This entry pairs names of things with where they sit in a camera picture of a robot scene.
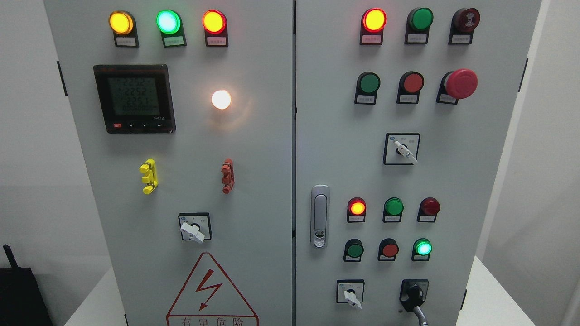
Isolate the white selector switch upper right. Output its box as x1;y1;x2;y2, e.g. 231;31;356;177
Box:
383;133;421;165

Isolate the yellow indicator light top left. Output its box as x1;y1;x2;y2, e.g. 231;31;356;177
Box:
108;10;139;48

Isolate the white glowing lamp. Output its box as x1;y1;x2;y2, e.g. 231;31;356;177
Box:
211;89;232;110

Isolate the red lit light right top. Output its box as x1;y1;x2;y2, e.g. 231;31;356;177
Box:
360;7;387;45

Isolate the red push button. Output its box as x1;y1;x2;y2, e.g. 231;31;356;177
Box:
397;72;425;105
377;239;399;262

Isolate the green lit indicator light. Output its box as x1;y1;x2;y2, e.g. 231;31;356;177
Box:
156;9;187;48

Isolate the green light lower right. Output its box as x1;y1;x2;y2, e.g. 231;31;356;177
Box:
411;238;433;262

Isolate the black device with antenna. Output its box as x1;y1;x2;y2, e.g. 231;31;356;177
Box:
0;244;52;326

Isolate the dark red buzzer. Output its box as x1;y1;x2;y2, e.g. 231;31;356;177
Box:
448;8;480;45

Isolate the red ringed lit indicator light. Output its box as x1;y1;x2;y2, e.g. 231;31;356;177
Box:
202;9;229;47

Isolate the green light middle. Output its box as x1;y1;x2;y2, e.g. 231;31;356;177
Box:
382;197;404;223

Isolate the red terminal connector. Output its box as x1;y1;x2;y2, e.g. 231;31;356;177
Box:
220;159;235;194

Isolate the green push button lower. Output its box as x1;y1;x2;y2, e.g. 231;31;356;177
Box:
343;239;364;262

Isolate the white selector switch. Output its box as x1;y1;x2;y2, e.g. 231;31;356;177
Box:
336;279;365;310
383;133;421;165

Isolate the black knob selector switch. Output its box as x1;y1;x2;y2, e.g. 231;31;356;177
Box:
399;279;429;313

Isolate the grey cabinet door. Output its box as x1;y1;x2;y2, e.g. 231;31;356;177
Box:
295;0;542;326
45;0;293;326

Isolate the white selector switch left door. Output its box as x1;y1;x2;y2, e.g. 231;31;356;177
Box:
178;212;212;244

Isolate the grey left cabinet door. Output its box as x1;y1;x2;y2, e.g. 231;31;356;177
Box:
45;0;293;326

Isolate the red lightning warning sticker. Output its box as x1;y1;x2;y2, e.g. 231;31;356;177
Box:
166;252;259;326

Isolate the red push button lower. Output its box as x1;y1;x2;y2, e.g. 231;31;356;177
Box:
377;239;399;262

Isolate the grey right cabinet door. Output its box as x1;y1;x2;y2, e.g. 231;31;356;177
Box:
295;0;542;326

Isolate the red emergency stop button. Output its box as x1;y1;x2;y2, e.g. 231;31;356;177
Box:
436;68;478;105

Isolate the red light middle right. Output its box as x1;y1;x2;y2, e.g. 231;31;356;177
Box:
416;197;441;223

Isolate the white selector switch lower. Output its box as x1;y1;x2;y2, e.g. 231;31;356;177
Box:
336;279;365;310

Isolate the black digital power meter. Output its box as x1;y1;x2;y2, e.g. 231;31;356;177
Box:
93;64;176;134

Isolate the red push button upper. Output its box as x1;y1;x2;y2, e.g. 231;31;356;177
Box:
397;72;425;105

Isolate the red lit light middle left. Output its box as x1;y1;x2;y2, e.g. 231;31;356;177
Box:
347;197;367;223

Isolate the yellow terminal connector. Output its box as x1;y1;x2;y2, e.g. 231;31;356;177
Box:
139;158;158;195

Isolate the silver door handle lock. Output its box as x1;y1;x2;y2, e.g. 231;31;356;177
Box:
310;184;330;248

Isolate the green push button upper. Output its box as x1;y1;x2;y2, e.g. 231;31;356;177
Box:
354;72;381;105

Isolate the green light right top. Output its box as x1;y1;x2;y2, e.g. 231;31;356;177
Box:
405;7;434;44

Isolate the green push button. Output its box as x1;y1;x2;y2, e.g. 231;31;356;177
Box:
354;72;381;105
343;239;364;262

